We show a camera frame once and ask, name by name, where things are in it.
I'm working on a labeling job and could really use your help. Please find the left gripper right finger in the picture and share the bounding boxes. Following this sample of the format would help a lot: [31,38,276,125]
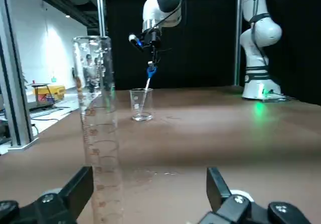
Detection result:
[198,167,311,224]

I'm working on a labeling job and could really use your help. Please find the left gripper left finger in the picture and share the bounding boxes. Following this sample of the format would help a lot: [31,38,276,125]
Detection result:
[0,166,94,224]

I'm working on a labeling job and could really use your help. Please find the glass pipette with blue bulb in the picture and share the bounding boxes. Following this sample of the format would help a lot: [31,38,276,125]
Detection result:
[142,65,158,117]

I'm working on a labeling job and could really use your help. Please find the clear glass graduated cylinder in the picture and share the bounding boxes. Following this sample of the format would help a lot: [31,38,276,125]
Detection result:
[72,35,124,224]

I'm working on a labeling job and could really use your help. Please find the clear glass beaker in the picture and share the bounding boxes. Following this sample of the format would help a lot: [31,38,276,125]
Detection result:
[129,88,154,122]

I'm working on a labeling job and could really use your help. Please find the person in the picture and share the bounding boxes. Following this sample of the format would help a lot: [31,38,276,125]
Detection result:
[83,54,95,88]

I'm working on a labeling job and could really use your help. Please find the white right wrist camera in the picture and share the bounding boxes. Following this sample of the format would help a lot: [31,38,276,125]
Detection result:
[128,34,145,53]

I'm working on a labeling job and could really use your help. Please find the aluminium frame post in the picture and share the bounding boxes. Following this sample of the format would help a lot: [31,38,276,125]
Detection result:
[0,0,40,155]
[234,0,243,86]
[95,0,109,38]

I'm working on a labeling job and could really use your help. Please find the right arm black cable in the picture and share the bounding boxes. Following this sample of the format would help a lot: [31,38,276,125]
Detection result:
[250,0,271,70]

